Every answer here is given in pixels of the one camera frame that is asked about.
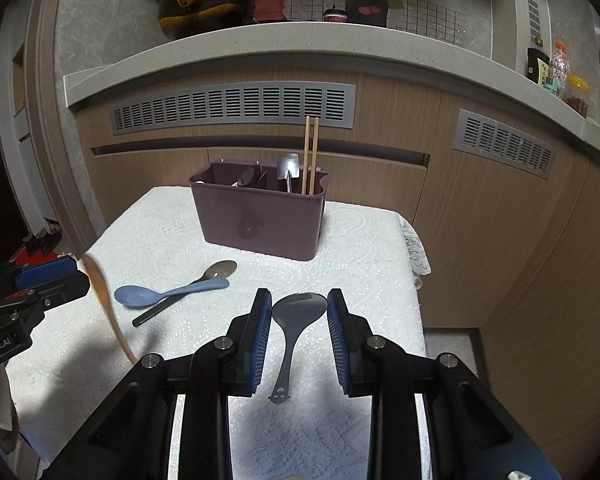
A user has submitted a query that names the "black pot with yellow handle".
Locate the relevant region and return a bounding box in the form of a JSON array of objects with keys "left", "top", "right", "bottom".
[{"left": 150, "top": 0, "right": 253, "bottom": 41}]

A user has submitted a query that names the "small dark-lidded jar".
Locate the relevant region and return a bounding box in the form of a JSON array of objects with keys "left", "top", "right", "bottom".
[{"left": 322, "top": 4, "right": 351, "bottom": 24}]

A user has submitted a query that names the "translucent brown spoon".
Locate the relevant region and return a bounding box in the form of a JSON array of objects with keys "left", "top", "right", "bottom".
[{"left": 132, "top": 260, "right": 238, "bottom": 327}]

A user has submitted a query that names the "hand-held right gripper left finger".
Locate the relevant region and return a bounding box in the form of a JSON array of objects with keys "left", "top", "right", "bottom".
[{"left": 42, "top": 287, "right": 273, "bottom": 480}]

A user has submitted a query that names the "short grey vent grille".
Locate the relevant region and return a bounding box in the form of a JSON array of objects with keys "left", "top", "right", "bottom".
[{"left": 452, "top": 109, "right": 556, "bottom": 180}]

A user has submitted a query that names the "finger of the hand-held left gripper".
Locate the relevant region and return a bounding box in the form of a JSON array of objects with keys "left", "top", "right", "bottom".
[
  {"left": 0, "top": 256, "right": 79, "bottom": 293},
  {"left": 0, "top": 272, "right": 91, "bottom": 331}
]

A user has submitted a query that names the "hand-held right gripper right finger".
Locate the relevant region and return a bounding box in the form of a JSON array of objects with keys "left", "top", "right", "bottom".
[{"left": 326, "top": 287, "right": 563, "bottom": 480}]

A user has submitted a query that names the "yellow-lidded jar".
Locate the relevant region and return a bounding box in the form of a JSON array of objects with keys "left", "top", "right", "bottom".
[{"left": 562, "top": 74, "right": 592, "bottom": 118}]

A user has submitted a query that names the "blue plastic spoon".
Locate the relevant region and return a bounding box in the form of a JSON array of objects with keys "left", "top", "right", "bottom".
[{"left": 114, "top": 277, "right": 230, "bottom": 308}]

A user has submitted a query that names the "black shovel-shaped spoon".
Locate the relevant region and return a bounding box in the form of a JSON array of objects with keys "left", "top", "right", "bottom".
[{"left": 277, "top": 152, "right": 301, "bottom": 195}]

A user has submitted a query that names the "black long-handled spoon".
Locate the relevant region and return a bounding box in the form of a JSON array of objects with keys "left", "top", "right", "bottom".
[{"left": 235, "top": 166, "right": 266, "bottom": 190}]

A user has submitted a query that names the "grey rice paddle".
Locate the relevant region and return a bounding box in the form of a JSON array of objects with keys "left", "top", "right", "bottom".
[{"left": 268, "top": 292, "right": 328, "bottom": 405}]

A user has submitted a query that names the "purple plastic utensil container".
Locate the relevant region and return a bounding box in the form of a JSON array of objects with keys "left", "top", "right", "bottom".
[{"left": 189, "top": 160, "right": 328, "bottom": 262}]

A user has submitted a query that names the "dark sauce bottle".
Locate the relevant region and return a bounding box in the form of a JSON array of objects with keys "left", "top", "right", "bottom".
[{"left": 526, "top": 47, "right": 551, "bottom": 86}]

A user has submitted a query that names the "wooden chopstick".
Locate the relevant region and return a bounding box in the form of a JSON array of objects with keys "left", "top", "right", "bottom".
[
  {"left": 310, "top": 116, "right": 321, "bottom": 196},
  {"left": 304, "top": 116, "right": 313, "bottom": 196}
]

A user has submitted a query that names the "long grey vent grille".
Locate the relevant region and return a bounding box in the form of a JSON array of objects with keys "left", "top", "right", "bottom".
[{"left": 111, "top": 81, "right": 356, "bottom": 135}]

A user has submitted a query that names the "brown wooden spoon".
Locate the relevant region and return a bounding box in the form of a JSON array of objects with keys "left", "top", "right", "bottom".
[{"left": 82, "top": 254, "right": 138, "bottom": 365}]

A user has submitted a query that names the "white vented wall panel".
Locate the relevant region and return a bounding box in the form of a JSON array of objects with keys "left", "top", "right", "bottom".
[{"left": 490, "top": 0, "right": 548, "bottom": 76}]

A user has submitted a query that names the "white lace tablecloth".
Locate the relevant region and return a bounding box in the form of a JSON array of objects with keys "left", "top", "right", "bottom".
[{"left": 5, "top": 186, "right": 433, "bottom": 480}]

